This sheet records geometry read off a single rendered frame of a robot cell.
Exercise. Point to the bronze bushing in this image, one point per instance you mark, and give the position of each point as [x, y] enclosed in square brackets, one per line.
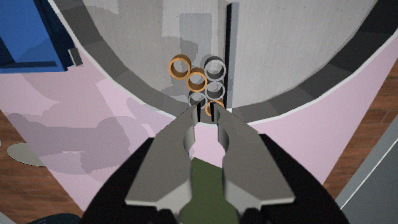
[196, 87]
[207, 108]
[178, 75]

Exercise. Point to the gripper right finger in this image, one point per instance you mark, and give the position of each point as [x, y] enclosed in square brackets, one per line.
[257, 172]

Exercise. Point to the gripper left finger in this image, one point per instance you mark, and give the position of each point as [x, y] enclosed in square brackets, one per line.
[158, 175]

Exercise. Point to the steel bushing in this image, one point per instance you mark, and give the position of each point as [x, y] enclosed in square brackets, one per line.
[215, 95]
[203, 102]
[218, 76]

